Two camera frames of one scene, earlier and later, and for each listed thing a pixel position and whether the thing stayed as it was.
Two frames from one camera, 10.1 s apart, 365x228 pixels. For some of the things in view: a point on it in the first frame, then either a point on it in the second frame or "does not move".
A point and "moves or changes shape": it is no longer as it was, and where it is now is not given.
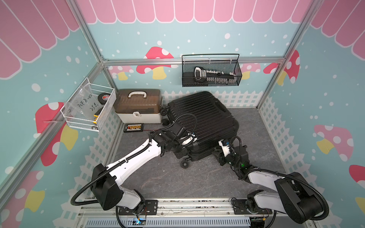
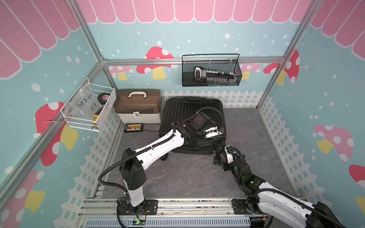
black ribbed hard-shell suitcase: x=205 y=115 moves or changes shape
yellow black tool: x=96 y=114 does not move
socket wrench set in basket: x=201 y=74 does not move
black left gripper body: x=177 y=149 -> x=201 y=134
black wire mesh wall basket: x=213 y=70 does not move
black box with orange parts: x=133 y=127 does not move
